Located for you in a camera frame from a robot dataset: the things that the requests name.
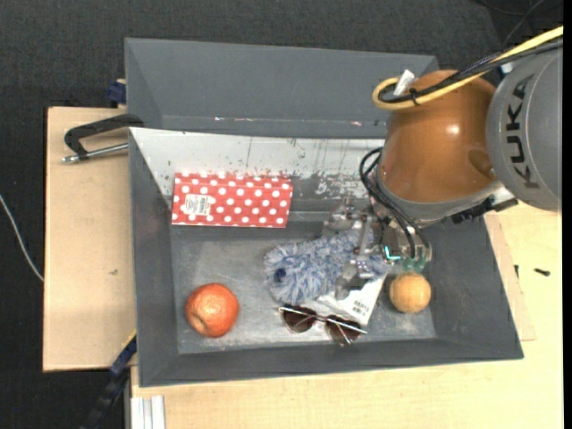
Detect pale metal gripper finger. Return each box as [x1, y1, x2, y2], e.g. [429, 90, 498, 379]
[334, 258, 373, 301]
[322, 200, 364, 240]

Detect white printed packet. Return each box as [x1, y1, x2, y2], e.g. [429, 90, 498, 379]
[316, 274, 388, 328]

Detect blue and white fluffy cloth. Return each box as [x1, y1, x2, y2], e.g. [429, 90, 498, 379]
[262, 230, 391, 306]

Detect yellow-orange ball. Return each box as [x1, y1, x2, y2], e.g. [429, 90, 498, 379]
[388, 272, 433, 315]

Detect heart-shaped sunglasses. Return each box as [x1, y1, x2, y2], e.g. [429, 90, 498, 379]
[278, 305, 368, 346]

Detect red white-dotted box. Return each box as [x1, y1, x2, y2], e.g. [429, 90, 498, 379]
[171, 172, 294, 229]

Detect red-orange fruit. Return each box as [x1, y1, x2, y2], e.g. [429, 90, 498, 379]
[184, 282, 240, 339]

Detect grey metal bin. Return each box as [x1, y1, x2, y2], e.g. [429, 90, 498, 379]
[123, 37, 525, 388]

